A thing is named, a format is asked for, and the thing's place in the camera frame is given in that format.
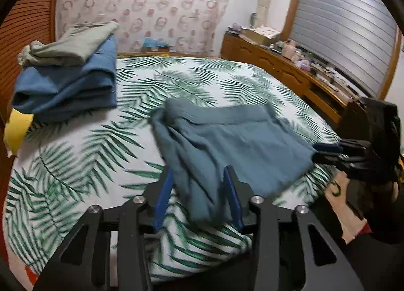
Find wooden dresser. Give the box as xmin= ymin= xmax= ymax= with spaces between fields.
xmin=220 ymin=32 xmax=367 ymax=127

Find cardboard box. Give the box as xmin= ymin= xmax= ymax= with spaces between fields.
xmin=243 ymin=26 xmax=281 ymax=43

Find blue cloth bundle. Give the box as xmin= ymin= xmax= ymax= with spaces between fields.
xmin=142 ymin=37 xmax=169 ymax=52

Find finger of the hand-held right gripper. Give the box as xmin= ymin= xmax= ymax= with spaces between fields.
xmin=311 ymin=152 xmax=356 ymax=170
xmin=313 ymin=140 xmax=371 ymax=154

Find folded blue denim pants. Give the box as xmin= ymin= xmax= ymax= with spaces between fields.
xmin=11 ymin=86 xmax=118 ymax=123
xmin=14 ymin=38 xmax=118 ymax=96

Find wooden louvered wardrobe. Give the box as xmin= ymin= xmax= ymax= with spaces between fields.
xmin=0 ymin=0 xmax=64 ymax=121

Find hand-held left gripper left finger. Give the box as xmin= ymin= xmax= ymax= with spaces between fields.
xmin=33 ymin=168 xmax=175 ymax=291

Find teal pants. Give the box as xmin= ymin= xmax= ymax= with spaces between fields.
xmin=151 ymin=98 xmax=316 ymax=227

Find ring-patterned curtain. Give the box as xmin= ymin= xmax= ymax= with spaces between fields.
xmin=55 ymin=0 xmax=229 ymax=56

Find leaf-print bedsheet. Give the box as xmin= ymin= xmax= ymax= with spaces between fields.
xmin=5 ymin=57 xmax=340 ymax=283

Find folded grey-green garment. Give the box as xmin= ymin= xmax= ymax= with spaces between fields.
xmin=17 ymin=21 xmax=120 ymax=67

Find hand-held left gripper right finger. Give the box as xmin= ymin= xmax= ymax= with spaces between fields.
xmin=222 ymin=165 xmax=365 ymax=291

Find wooden headboard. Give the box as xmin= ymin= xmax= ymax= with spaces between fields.
xmin=117 ymin=52 xmax=221 ymax=59

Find grey window shutter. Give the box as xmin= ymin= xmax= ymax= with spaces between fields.
xmin=289 ymin=0 xmax=398 ymax=99

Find yellow cloth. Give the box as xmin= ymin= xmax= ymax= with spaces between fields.
xmin=4 ymin=108 xmax=35 ymax=156

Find pink floral blanket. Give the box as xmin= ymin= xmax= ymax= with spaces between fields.
xmin=323 ymin=171 xmax=370 ymax=244

